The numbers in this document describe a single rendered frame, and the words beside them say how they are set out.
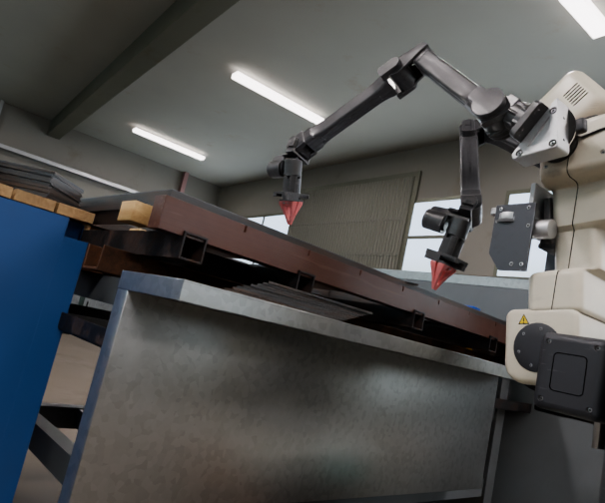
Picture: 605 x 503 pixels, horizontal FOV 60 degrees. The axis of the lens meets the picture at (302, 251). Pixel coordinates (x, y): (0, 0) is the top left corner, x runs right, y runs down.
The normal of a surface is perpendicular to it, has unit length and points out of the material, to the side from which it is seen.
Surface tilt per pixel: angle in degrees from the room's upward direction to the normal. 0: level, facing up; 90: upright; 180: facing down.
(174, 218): 90
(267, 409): 90
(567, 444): 90
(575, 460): 90
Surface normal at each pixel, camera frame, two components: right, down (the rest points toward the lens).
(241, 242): 0.68, 0.04
